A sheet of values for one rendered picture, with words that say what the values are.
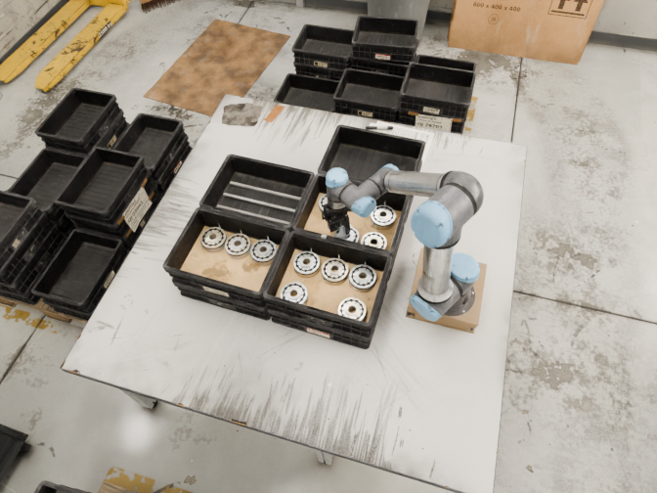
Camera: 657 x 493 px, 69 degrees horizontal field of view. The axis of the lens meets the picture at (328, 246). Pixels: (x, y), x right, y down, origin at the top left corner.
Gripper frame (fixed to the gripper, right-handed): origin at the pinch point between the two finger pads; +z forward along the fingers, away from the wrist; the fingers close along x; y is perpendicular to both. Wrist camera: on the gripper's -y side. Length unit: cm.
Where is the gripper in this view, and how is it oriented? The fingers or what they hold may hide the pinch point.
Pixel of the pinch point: (343, 231)
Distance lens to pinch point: 191.7
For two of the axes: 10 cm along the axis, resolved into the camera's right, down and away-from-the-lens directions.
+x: 4.6, 7.3, -5.0
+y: -8.9, 4.1, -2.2
